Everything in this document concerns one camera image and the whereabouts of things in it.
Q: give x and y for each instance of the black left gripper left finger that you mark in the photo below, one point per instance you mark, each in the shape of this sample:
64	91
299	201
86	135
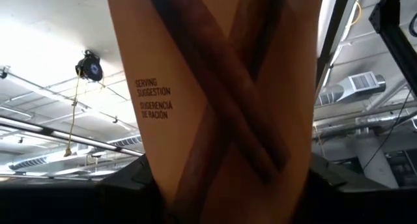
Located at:
137	194

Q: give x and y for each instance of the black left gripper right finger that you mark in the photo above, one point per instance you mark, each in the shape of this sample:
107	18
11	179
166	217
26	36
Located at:
325	201

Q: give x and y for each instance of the orange Cheerios cereal box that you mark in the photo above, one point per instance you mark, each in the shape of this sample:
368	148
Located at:
182	38

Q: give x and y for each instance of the grey ceiling air vent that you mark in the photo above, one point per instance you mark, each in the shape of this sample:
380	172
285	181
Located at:
361	82

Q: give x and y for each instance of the black reel with blue logo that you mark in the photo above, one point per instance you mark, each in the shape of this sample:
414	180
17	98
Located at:
89	67

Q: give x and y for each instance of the black aluminium frame bar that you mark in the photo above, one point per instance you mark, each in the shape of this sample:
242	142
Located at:
339	22
391	22

